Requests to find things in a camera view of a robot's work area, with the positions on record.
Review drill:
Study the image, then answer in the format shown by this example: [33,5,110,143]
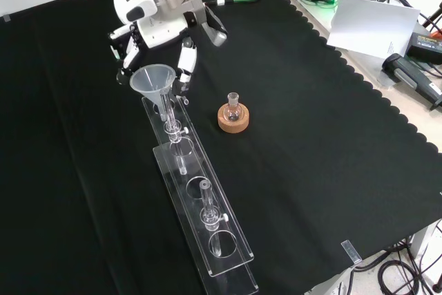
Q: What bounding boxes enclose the black cable bundle under bench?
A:
[345,232,442,295]

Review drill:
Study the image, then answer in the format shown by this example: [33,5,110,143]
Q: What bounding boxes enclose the black cloth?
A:
[0,0,442,295]

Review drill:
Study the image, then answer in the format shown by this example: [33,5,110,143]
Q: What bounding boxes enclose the clear plastic funnel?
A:
[129,63,175,122]

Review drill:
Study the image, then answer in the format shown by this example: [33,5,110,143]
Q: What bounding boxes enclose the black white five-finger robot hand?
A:
[108,0,200,97]

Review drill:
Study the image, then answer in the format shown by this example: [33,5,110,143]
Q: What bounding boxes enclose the cork ring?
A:
[217,103,251,134]

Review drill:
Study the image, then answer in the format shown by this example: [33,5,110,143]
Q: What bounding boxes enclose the black grey handheld device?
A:
[381,53,442,111]

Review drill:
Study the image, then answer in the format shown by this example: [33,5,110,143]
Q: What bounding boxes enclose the black power adapter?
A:
[406,31,442,65]

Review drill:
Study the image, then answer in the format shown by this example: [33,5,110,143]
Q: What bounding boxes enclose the small round-bottom glass flask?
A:
[222,92,244,123]

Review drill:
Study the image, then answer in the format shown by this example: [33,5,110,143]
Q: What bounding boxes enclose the clear acrylic funnel stand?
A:
[142,93,259,292]

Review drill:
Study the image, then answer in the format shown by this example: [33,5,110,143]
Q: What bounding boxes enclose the white bench leg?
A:
[410,220,442,275]

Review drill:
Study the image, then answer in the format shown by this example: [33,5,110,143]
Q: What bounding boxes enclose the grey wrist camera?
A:
[188,0,229,48]

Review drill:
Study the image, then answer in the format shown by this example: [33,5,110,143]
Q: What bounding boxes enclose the pale board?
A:
[326,0,421,59]

